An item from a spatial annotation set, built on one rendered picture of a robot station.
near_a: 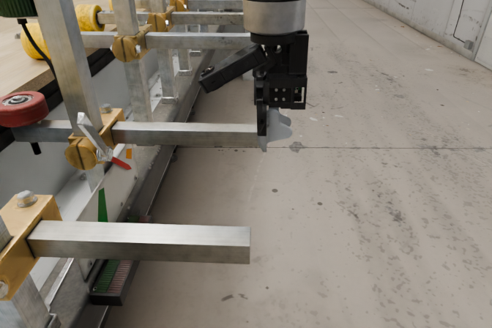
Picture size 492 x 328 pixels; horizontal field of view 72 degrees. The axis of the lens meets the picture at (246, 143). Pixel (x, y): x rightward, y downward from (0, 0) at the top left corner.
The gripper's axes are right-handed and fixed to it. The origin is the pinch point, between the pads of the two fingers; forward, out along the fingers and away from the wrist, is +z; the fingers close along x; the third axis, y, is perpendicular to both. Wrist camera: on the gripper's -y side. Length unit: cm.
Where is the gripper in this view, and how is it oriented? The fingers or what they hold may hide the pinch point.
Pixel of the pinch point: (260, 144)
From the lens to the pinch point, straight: 61.6
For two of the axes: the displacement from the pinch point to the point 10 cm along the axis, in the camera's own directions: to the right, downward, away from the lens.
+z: 0.2, 8.6, 5.1
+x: 0.5, -5.1, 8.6
